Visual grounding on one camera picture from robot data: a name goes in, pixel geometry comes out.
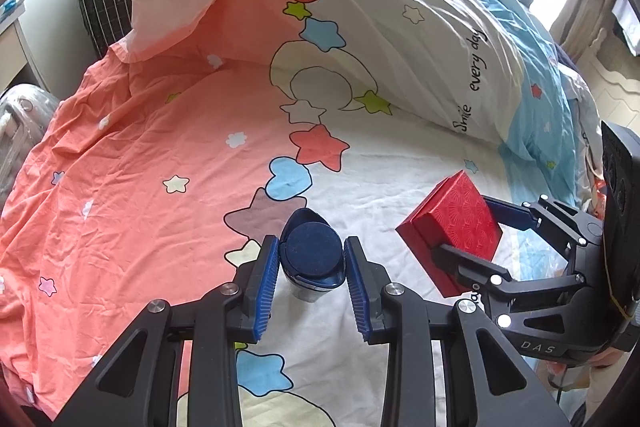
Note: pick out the plastic wrapped suitcase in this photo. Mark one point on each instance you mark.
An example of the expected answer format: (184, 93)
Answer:
(22, 132)

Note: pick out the printed star quilt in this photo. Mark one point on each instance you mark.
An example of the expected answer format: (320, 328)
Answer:
(400, 32)

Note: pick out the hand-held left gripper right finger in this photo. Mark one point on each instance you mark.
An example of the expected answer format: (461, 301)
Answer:
(357, 287)

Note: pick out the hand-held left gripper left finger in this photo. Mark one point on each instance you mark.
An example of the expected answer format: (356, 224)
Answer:
(265, 287)

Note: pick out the red gift box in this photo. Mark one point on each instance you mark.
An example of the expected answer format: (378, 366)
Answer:
(450, 217)

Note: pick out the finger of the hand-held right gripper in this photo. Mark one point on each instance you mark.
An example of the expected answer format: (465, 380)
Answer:
(465, 269)
(515, 216)

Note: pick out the printed star bed sheet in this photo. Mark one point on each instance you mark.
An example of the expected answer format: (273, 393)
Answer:
(150, 187)

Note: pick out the white desk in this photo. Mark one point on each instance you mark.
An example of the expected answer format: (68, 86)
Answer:
(17, 42)

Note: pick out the dark blue round jar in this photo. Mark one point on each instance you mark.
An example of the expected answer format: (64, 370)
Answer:
(310, 252)

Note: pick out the beige curtain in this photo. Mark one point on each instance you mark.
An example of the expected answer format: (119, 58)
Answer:
(582, 7)

